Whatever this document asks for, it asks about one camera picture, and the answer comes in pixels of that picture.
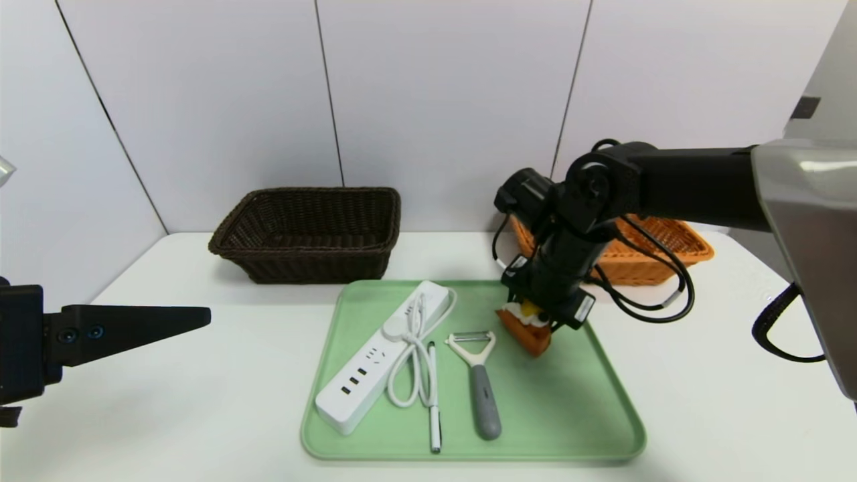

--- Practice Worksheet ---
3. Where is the right wrist black motor cylinder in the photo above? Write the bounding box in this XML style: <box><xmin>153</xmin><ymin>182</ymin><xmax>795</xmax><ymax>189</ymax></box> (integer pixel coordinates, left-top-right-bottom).
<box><xmin>494</xmin><ymin>167</ymin><xmax>555</xmax><ymax>216</ymax></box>

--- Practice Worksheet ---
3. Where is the right wrist black loop cable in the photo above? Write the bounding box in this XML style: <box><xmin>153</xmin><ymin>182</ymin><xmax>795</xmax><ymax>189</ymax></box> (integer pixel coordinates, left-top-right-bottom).
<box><xmin>589</xmin><ymin>214</ymin><xmax>696</xmax><ymax>324</ymax></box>

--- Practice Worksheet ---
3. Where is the orange toy cake slice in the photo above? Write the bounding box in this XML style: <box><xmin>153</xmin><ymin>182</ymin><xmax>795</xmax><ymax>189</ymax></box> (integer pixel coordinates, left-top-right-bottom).
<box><xmin>495</xmin><ymin>301</ymin><xmax>553</xmax><ymax>357</ymax></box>

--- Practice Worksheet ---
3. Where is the white slim pen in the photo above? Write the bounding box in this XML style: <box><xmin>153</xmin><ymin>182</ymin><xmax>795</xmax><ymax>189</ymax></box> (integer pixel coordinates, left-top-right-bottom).
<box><xmin>426</xmin><ymin>341</ymin><xmax>443</xmax><ymax>454</ymax></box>

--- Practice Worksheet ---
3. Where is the light green plastic tray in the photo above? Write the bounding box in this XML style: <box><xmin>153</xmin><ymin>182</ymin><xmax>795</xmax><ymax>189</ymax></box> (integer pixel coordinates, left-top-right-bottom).
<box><xmin>301</xmin><ymin>280</ymin><xmax>647</xmax><ymax>461</ymax></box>

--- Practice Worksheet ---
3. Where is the white power strip with cable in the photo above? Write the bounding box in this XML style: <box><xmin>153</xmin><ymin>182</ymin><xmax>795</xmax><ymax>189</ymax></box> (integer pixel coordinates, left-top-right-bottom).
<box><xmin>315</xmin><ymin>280</ymin><xmax>458</xmax><ymax>436</ymax></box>

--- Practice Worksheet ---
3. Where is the white peeler with grey handle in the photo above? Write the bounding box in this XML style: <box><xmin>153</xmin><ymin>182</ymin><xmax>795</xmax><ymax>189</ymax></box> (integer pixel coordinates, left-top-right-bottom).
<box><xmin>445</xmin><ymin>329</ymin><xmax>502</xmax><ymax>441</ymax></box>

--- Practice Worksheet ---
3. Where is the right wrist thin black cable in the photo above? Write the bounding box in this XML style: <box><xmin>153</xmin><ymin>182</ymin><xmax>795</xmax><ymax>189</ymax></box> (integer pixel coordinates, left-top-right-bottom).
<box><xmin>492</xmin><ymin>214</ymin><xmax>530</xmax><ymax>268</ymax></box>

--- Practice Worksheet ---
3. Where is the orange wicker basket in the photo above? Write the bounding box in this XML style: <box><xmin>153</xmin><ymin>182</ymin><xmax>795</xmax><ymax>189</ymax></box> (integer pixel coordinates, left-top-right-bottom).
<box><xmin>509</xmin><ymin>214</ymin><xmax>716</xmax><ymax>287</ymax></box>

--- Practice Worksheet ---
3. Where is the dark brown wicker basket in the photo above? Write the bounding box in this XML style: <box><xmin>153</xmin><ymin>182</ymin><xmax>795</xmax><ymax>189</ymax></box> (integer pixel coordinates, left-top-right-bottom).
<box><xmin>208</xmin><ymin>187</ymin><xmax>402</xmax><ymax>285</ymax></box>

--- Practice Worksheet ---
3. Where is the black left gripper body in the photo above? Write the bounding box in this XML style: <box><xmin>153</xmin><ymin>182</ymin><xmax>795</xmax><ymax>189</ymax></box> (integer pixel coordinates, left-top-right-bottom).
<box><xmin>0</xmin><ymin>276</ymin><xmax>45</xmax><ymax>406</ymax></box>

